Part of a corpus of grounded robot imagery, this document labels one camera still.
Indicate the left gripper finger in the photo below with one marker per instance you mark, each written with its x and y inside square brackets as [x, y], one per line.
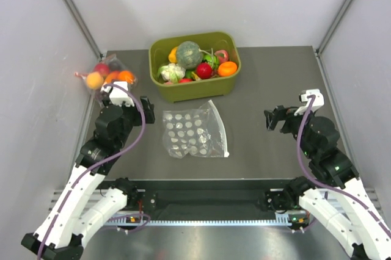
[149, 117]
[146, 104]

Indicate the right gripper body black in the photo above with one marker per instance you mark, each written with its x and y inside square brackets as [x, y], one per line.
[292, 123]

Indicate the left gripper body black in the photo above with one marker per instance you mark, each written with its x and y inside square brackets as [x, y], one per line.
[132, 116]

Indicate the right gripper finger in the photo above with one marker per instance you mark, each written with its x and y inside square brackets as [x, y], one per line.
[280, 110]
[272, 119]

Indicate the polka dot zip top bag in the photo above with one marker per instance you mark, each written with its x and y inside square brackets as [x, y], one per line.
[195, 132]

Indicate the fake green melon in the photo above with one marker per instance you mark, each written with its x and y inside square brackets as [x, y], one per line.
[190, 55]

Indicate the fake red fruit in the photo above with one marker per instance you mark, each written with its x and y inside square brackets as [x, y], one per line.
[204, 71]

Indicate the fake orange fruit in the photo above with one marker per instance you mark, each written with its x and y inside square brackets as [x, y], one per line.
[227, 68]

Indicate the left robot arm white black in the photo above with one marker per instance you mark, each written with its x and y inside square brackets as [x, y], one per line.
[68, 228]

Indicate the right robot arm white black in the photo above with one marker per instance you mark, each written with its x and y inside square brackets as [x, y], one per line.
[334, 193]

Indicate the fake cauliflower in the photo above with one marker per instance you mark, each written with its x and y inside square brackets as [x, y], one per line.
[172, 73]

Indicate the clear bag of fake fruit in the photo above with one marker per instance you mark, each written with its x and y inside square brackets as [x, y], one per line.
[109, 70]

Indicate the fake orange mango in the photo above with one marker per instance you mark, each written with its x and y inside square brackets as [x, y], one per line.
[172, 57]

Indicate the fake pink apple slice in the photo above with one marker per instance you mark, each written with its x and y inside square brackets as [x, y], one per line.
[222, 56]

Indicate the green plastic bin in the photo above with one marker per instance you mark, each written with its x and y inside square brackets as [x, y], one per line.
[191, 86]

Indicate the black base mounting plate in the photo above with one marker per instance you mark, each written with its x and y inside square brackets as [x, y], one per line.
[219, 199]

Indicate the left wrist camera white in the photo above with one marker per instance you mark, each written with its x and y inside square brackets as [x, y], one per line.
[118, 96]

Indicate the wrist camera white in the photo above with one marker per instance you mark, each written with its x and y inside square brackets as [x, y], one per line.
[118, 96]
[311, 99]

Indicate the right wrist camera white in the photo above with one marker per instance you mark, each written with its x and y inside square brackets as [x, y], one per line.
[311, 99]

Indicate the grey slotted cable duct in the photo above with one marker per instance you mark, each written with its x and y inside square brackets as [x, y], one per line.
[286, 219]

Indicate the right aluminium frame post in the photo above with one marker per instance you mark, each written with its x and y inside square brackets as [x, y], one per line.
[338, 18]

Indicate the aluminium frame post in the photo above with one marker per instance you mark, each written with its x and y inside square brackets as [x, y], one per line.
[338, 18]
[78, 19]

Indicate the left aluminium frame post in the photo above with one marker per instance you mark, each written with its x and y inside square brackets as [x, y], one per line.
[78, 19]

